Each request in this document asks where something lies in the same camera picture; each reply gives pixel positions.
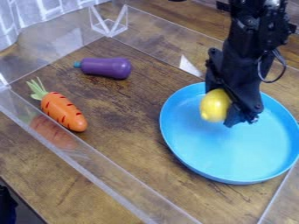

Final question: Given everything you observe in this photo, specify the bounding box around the yellow toy lemon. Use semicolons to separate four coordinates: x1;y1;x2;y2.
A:
200;88;231;123

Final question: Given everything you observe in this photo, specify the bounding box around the clear acrylic enclosure wall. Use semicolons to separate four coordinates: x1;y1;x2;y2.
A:
0;0;299;224

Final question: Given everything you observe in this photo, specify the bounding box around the purple toy eggplant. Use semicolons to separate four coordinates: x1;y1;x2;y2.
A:
74;58;132;80

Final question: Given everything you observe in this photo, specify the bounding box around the blue round tray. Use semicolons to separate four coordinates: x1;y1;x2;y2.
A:
160;83;299;185

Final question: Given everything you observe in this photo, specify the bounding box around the white curtain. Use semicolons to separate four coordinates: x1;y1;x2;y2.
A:
0;0;111;52

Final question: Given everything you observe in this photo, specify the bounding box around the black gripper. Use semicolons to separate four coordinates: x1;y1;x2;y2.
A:
206;43;275;128

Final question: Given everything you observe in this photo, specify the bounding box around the orange toy carrot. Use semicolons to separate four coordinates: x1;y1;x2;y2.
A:
27;78;88;132

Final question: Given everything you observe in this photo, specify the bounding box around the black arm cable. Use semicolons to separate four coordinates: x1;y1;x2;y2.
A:
256;48;288;84

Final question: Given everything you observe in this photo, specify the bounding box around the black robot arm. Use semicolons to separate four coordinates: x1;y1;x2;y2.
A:
206;0;292;127

